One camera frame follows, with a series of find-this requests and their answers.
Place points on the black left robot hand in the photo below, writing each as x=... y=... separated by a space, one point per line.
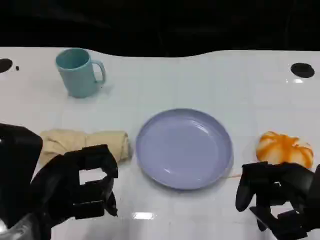
x=62 y=180

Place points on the pale green mug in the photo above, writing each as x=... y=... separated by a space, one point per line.
x=77 y=75

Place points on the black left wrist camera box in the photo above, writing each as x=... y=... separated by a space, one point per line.
x=17 y=160

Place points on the lilac plate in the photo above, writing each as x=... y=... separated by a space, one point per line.
x=185 y=150

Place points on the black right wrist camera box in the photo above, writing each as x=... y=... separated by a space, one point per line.
x=316 y=185

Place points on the orange and white bread roll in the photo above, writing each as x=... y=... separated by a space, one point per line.
x=285 y=150

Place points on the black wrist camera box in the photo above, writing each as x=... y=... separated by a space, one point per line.
x=316 y=185
x=17 y=160

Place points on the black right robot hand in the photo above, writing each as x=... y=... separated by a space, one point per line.
x=280 y=182

